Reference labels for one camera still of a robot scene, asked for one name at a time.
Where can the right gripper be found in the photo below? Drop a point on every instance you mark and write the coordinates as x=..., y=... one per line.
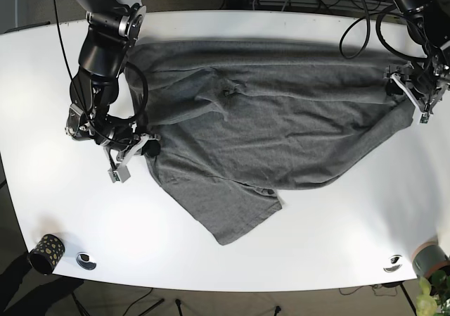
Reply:
x=144, y=144

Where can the grey T-shirt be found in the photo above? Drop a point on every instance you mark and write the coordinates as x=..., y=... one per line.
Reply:
x=240, y=121

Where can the left silver table grommet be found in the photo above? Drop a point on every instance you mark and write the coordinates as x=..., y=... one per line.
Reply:
x=85, y=261

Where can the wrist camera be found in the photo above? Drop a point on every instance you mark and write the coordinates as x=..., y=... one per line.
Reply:
x=120, y=174
x=424, y=117

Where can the black gold spotted cup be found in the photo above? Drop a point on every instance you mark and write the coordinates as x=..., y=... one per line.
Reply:
x=45, y=256

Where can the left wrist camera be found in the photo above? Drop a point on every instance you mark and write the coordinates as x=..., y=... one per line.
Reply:
x=424, y=117

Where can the grey plant pot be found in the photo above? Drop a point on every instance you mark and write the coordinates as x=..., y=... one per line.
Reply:
x=428, y=258

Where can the green plant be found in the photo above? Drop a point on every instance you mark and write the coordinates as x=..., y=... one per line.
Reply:
x=434, y=296

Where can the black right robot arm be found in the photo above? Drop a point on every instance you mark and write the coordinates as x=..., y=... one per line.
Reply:
x=114, y=27

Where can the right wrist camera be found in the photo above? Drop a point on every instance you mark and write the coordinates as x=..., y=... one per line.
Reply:
x=120, y=174

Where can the right silver table grommet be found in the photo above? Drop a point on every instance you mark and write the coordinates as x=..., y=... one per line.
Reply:
x=394, y=263

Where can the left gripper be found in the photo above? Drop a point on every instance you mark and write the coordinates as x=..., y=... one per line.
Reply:
x=423, y=86

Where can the silver table grommet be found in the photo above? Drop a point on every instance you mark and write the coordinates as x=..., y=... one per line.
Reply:
x=394, y=263
x=85, y=261

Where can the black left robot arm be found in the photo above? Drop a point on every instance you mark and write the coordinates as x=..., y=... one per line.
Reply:
x=428, y=26

